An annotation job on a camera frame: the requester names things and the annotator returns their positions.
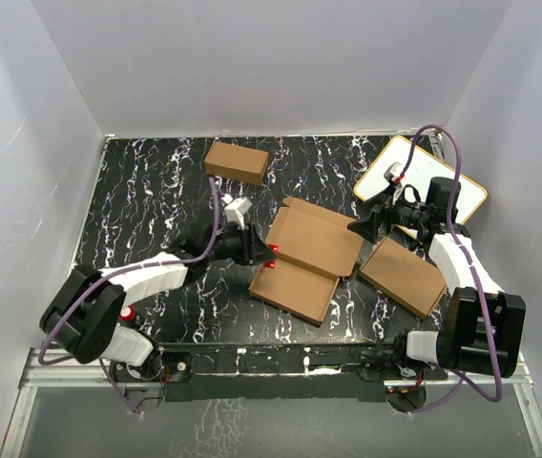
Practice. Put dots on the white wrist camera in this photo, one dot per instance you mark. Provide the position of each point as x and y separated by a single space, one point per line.
235 209
394 176

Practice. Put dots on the red emergency stop button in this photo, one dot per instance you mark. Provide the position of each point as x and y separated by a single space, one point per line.
127 314

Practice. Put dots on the folded brown cardboard box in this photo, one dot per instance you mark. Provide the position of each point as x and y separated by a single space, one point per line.
236 162

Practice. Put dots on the flat cardboard stack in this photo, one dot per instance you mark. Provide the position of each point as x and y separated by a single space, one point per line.
412 282

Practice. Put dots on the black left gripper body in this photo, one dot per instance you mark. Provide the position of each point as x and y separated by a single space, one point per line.
238 245

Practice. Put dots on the yellow-framed whiteboard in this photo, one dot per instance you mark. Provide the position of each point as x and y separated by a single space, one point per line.
422 169

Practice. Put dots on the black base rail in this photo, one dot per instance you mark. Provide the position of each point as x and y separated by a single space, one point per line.
289 371

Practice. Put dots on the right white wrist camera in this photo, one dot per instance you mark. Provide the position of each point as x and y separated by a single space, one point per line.
394 176

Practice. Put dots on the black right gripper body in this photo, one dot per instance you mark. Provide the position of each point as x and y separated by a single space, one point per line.
397 210

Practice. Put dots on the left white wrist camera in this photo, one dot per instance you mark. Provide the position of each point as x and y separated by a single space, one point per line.
235 209

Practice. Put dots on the small red block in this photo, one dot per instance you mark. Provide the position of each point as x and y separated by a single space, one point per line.
274 251

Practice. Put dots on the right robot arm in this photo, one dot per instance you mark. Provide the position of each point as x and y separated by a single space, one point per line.
482 330

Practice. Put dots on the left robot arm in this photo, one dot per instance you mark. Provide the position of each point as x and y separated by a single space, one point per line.
92 315

